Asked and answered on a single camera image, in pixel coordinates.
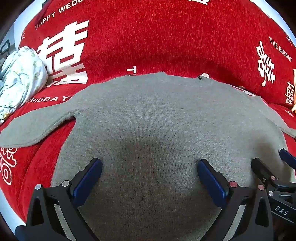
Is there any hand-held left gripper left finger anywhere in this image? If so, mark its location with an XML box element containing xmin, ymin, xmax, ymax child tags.
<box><xmin>26</xmin><ymin>158</ymin><xmax>103</xmax><ymax>241</ymax></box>

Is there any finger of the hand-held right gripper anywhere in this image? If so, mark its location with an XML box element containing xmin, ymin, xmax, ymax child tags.
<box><xmin>251</xmin><ymin>158</ymin><xmax>281</xmax><ymax>197</ymax></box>
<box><xmin>279</xmin><ymin>148</ymin><xmax>296</xmax><ymax>173</ymax></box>

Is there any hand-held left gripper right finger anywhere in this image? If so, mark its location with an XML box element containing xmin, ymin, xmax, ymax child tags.
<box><xmin>197</xmin><ymin>159</ymin><xmax>275</xmax><ymax>241</ymax></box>

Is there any grey knit sweater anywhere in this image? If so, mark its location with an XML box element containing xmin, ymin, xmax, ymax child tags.
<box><xmin>0</xmin><ymin>72</ymin><xmax>296</xmax><ymax>241</ymax></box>

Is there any light floral garment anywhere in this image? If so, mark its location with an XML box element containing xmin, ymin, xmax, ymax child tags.
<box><xmin>0</xmin><ymin>46</ymin><xmax>48</xmax><ymax>124</ymax></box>

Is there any red printed sofa cover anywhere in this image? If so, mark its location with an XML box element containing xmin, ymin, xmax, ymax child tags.
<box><xmin>0</xmin><ymin>0</ymin><xmax>296</xmax><ymax>229</ymax></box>

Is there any black metal frame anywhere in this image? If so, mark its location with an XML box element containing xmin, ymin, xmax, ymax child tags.
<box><xmin>0</xmin><ymin>39</ymin><xmax>11</xmax><ymax>56</ymax></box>

